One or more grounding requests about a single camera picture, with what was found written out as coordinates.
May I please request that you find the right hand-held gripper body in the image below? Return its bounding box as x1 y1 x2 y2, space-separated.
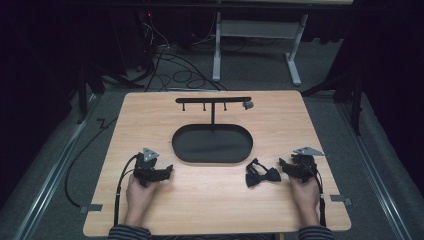
290 146 326 184

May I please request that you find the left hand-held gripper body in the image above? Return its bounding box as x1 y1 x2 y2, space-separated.
132 147 160 188

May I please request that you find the black bow tie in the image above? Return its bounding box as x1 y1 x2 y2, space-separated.
245 157 282 188

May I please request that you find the black hanger stand with tray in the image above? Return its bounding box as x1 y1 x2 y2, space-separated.
171 96 254 165

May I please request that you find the person's right hand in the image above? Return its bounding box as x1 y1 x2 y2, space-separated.
288 175 322 228

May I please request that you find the person's left hand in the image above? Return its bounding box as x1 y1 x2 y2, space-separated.
125 174 160 228

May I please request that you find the grey tape piece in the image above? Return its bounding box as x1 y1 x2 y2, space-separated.
329 194 353 206
79 203 104 215

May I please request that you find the black metal stand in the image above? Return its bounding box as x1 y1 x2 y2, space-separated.
75 63 145 125
300 71 365 137

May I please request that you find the right hand-held gripper cable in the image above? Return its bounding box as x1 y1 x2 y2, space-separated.
312 165 328 228

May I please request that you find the hand-held gripper cable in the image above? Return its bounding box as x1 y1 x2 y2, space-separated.
113 153 140 228
312 165 328 228

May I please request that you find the left hand-held gripper cable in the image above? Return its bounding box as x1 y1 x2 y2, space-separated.
113 153 140 228

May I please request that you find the metal floor rail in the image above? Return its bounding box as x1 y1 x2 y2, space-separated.
12 94 101 240
336 101 414 240

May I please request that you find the long black floor cable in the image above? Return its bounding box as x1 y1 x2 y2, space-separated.
64 116 118 210

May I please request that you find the tangle of black floor cables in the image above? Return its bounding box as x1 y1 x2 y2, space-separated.
134 12 229 93

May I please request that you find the white metal desk frame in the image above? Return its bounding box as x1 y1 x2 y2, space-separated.
211 12 310 87

